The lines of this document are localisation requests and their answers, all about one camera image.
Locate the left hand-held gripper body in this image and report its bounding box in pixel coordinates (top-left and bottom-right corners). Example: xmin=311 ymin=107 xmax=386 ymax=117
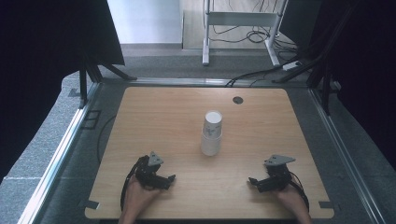
xmin=134 ymin=150 xmax=164 ymax=190

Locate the thick black floor cable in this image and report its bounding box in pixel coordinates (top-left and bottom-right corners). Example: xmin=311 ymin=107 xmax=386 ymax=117
xmin=225 ymin=55 xmax=301 ymax=89

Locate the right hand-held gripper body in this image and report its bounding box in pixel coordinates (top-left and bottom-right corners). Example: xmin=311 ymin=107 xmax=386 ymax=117
xmin=261 ymin=154 xmax=297 ymax=193

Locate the tangle of black floor cables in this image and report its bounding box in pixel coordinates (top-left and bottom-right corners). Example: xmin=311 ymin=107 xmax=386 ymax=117
xmin=210 ymin=0 xmax=301 ymax=54

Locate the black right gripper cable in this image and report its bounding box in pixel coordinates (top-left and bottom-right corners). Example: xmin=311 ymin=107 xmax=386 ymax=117
xmin=289 ymin=171 xmax=311 ymax=213

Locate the dark curtain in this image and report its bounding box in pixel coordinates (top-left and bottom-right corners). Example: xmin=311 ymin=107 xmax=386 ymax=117
xmin=0 ymin=0 xmax=126 ymax=183
xmin=278 ymin=0 xmax=396 ymax=173

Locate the person's right hand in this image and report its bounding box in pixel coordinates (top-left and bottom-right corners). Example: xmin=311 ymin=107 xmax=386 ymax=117
xmin=275 ymin=177 xmax=309 ymax=217

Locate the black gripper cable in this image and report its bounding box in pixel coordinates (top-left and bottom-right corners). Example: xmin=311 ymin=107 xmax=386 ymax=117
xmin=120 ymin=154 xmax=149 ymax=213
xmin=289 ymin=171 xmax=311 ymax=213

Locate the black tripod stand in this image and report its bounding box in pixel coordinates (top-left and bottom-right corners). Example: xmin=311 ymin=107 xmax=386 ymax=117
xmin=78 ymin=50 xmax=138 ymax=110

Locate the person's left hand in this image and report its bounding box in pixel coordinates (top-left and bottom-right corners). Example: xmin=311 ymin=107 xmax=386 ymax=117
xmin=123 ymin=175 xmax=162 ymax=217

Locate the thin black floor cable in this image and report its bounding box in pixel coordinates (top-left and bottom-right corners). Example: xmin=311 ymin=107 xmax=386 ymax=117
xmin=96 ymin=114 xmax=118 ymax=165

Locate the black slanted metal stand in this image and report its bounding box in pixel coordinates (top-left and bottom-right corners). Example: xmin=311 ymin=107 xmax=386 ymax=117
xmin=272 ymin=0 xmax=360 ymax=117

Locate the white metal stand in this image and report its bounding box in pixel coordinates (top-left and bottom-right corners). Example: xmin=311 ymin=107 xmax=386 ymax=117
xmin=201 ymin=0 xmax=290 ymax=67

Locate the white power strip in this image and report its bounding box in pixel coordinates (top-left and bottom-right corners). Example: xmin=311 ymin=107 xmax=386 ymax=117
xmin=281 ymin=60 xmax=303 ymax=72

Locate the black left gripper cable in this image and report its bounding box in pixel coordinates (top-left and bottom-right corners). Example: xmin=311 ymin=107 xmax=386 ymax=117
xmin=120 ymin=154 xmax=149 ymax=213

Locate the aluminium floor rail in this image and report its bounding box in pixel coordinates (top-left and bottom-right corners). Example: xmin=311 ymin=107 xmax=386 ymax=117
xmin=126 ymin=77 xmax=276 ymax=89
xmin=17 ymin=81 xmax=105 ymax=224
xmin=307 ymin=88 xmax=389 ymax=224

